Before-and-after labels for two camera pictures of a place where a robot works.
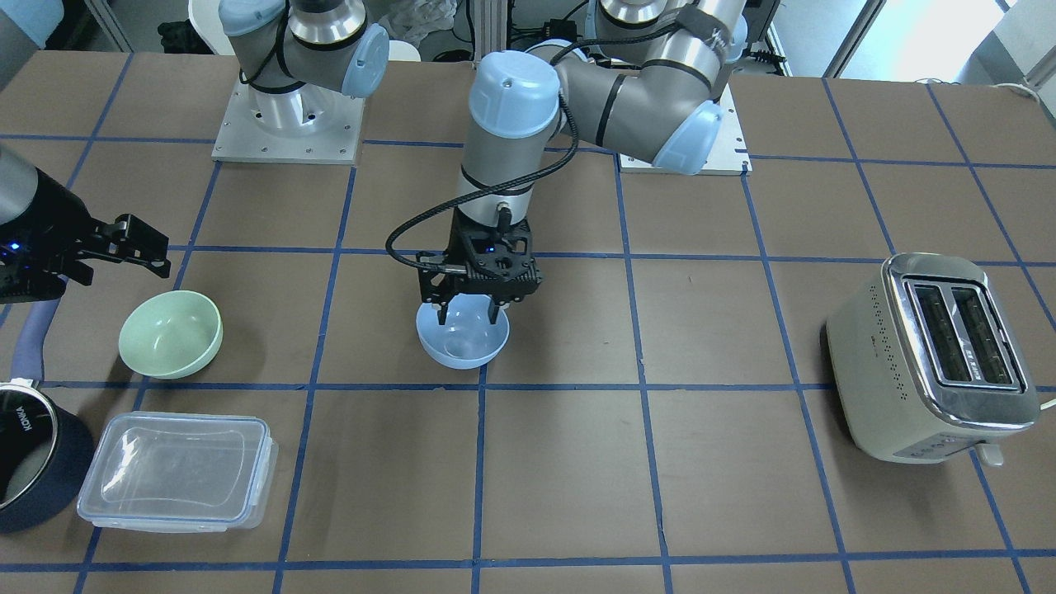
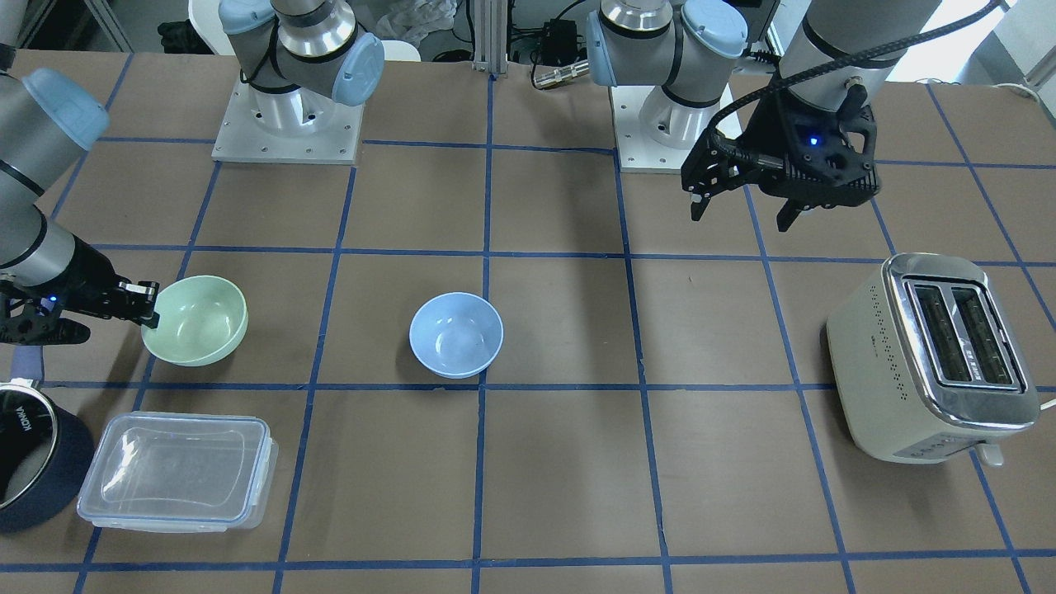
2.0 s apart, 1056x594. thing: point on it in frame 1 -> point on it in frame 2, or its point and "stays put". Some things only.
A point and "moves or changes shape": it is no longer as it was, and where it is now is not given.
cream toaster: (926, 364) stays put
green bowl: (172, 334) moves or changes shape
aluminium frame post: (490, 27) stays put
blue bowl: (468, 337) moves or changes shape
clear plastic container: (181, 472) stays put
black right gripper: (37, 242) -> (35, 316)
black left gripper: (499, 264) -> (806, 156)
